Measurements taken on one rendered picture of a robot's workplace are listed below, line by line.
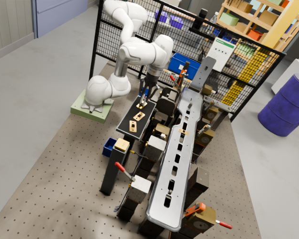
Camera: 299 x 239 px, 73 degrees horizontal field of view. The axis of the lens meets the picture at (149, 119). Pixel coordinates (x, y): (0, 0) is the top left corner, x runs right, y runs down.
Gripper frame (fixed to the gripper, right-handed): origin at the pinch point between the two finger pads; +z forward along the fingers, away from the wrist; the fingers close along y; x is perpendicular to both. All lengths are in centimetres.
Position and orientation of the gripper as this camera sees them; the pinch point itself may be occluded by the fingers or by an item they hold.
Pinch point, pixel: (143, 100)
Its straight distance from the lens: 129.2
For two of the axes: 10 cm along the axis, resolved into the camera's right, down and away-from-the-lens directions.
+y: 8.5, 5.1, -1.6
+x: 4.4, -4.9, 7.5
